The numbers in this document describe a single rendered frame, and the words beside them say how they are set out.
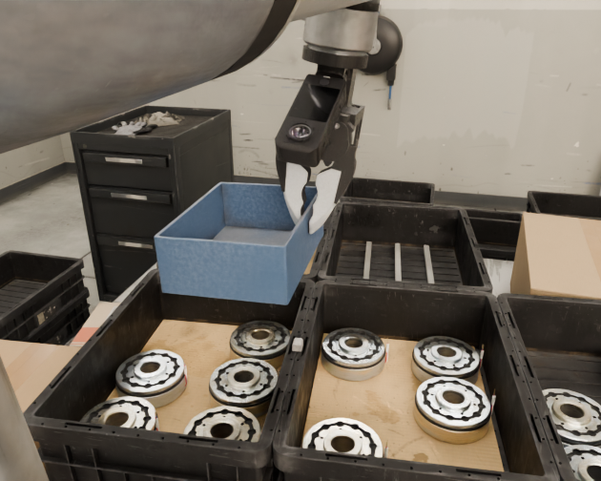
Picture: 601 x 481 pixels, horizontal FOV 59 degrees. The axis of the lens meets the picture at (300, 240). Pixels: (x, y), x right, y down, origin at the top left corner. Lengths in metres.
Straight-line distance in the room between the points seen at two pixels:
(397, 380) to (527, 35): 3.23
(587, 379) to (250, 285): 0.59
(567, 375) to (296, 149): 0.62
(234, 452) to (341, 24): 0.46
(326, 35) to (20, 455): 0.45
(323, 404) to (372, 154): 3.30
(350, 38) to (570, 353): 0.67
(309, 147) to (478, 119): 3.45
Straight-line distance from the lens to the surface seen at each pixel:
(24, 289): 2.02
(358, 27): 0.58
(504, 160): 4.03
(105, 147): 2.26
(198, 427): 0.76
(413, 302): 0.93
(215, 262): 0.59
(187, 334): 0.99
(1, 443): 0.29
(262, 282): 0.58
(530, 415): 0.72
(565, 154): 4.07
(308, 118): 0.55
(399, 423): 0.81
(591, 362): 1.03
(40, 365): 0.94
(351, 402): 0.83
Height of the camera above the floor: 1.37
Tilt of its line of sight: 24 degrees down
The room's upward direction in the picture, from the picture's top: straight up
